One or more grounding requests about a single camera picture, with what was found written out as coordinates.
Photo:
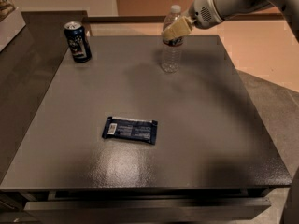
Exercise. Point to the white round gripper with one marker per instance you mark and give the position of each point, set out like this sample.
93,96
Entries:
202,13

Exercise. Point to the clear plastic water bottle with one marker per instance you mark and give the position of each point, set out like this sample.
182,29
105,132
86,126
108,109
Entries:
171,55

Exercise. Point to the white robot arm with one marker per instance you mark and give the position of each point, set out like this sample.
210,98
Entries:
288,8

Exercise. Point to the blue rxbar blueberry wrapper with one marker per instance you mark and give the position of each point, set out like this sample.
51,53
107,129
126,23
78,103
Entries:
131,129

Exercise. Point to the dark blue soda can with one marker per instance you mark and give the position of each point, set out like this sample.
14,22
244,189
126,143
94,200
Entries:
77,41

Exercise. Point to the white box at left edge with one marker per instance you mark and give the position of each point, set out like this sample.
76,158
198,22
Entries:
11,22

